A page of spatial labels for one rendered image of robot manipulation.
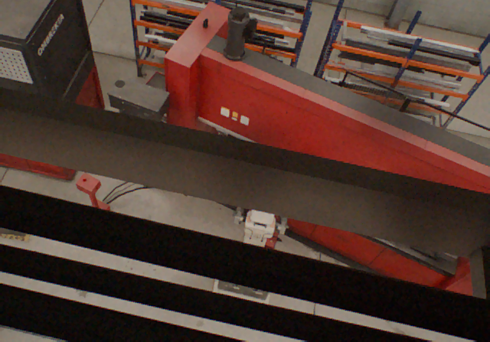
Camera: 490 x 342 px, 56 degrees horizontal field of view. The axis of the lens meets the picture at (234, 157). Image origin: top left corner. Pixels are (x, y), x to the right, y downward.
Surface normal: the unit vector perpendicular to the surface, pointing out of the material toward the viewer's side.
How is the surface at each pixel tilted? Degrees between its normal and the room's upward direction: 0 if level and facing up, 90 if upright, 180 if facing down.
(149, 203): 0
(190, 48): 0
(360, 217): 90
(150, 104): 0
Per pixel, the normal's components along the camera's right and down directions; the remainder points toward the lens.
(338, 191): -0.20, 0.81
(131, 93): 0.10, -0.54
